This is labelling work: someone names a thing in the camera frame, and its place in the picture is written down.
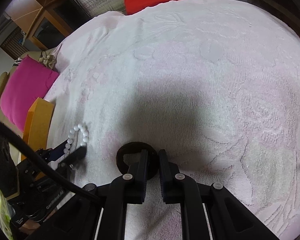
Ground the beige crumpled cloth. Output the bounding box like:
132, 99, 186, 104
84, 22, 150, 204
38, 51, 56, 69

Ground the black hair scrunchie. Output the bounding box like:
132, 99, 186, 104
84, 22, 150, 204
116, 142, 159, 180

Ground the orange cardboard box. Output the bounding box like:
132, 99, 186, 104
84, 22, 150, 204
23, 98, 54, 152

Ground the white bead bracelet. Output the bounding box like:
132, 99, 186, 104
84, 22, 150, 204
63, 122, 90, 156

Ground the wooden cabinet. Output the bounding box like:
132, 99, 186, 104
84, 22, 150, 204
5, 0, 89, 50

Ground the white pink bed blanket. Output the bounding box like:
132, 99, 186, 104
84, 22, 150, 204
45, 0, 300, 239

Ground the beige leather armchair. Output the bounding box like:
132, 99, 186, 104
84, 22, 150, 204
0, 48, 54, 165

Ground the pink cushion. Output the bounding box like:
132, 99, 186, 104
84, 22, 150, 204
0, 55, 59, 131

